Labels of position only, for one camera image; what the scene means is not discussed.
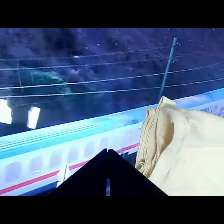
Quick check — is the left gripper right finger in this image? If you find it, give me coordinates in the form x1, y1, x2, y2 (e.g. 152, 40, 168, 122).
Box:
107, 148, 169, 197

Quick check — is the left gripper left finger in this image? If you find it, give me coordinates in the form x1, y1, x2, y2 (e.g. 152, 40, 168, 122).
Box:
47, 148, 108, 197

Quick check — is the cream garment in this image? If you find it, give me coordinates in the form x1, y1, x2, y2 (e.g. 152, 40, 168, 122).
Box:
134, 95, 224, 197

